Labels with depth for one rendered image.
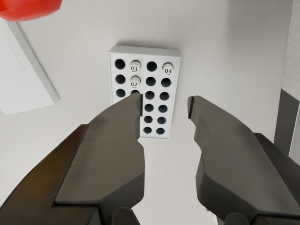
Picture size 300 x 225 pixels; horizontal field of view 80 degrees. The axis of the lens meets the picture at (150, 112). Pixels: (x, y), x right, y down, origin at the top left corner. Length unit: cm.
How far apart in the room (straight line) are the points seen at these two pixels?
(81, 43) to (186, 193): 35
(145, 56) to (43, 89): 16
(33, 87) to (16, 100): 4
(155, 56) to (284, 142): 57
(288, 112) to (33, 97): 77
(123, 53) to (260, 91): 20
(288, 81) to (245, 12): 107
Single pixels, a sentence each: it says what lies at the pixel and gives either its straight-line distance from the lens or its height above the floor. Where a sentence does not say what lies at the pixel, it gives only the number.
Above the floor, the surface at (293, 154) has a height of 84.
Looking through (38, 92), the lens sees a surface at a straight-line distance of 31.
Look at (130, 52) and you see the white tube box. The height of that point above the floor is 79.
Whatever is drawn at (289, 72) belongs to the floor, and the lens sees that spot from 129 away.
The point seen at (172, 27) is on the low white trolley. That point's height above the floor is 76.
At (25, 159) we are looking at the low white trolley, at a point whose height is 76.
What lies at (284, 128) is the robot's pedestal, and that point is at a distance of 76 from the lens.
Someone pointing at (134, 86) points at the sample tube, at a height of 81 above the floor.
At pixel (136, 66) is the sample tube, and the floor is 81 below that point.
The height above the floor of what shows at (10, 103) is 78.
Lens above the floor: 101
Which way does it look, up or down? 59 degrees down
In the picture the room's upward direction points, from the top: 176 degrees counter-clockwise
